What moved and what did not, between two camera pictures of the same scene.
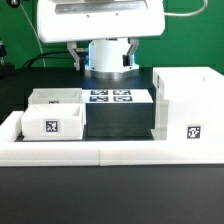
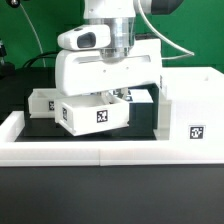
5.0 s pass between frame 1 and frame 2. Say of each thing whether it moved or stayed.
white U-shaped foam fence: stayed
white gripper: moved
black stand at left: stayed
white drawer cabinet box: stayed
